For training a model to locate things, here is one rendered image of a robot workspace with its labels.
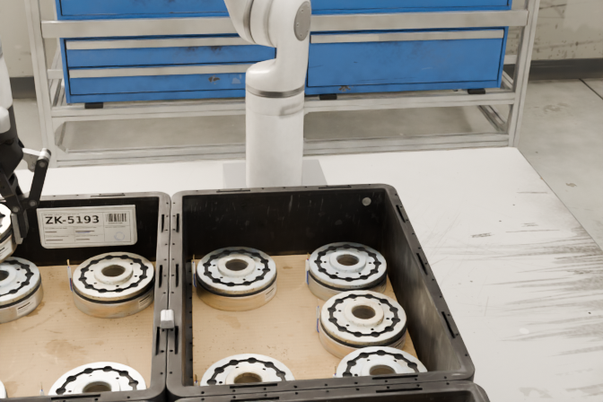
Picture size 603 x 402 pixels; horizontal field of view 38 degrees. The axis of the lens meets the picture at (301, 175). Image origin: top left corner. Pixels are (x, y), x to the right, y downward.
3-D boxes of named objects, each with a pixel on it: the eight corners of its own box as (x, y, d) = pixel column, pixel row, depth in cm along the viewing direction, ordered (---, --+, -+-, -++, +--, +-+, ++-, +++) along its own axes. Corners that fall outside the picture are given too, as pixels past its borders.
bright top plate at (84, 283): (78, 257, 114) (78, 252, 114) (156, 254, 115) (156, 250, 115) (67, 302, 106) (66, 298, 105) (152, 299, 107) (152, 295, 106)
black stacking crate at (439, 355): (176, 266, 121) (172, 195, 116) (386, 257, 125) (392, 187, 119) (173, 489, 86) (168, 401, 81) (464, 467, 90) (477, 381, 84)
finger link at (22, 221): (8, 197, 90) (15, 239, 93) (38, 196, 91) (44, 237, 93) (11, 190, 92) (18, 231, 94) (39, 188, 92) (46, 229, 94)
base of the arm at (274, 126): (240, 173, 147) (240, 78, 139) (292, 168, 150) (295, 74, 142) (253, 199, 140) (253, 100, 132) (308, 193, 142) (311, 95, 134)
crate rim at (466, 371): (171, 205, 117) (170, 189, 116) (392, 197, 120) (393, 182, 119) (167, 417, 82) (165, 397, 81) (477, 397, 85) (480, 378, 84)
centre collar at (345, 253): (324, 255, 115) (324, 251, 115) (359, 250, 116) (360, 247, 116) (335, 275, 111) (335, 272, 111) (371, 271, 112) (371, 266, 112)
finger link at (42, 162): (38, 157, 88) (19, 205, 90) (56, 163, 89) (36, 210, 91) (41, 145, 90) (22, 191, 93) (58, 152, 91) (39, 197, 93)
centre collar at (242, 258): (215, 258, 114) (215, 255, 114) (253, 257, 115) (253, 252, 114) (218, 280, 110) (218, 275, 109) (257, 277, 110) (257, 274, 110)
